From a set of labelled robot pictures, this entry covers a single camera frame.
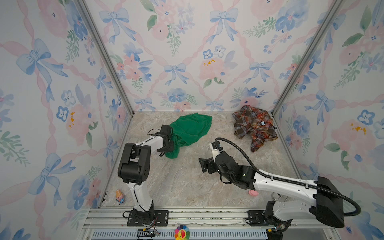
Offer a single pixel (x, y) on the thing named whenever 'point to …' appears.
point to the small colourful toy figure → (119, 196)
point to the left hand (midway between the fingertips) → (168, 146)
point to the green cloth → (187, 129)
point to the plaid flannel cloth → (256, 122)
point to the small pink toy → (253, 193)
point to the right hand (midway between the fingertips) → (205, 156)
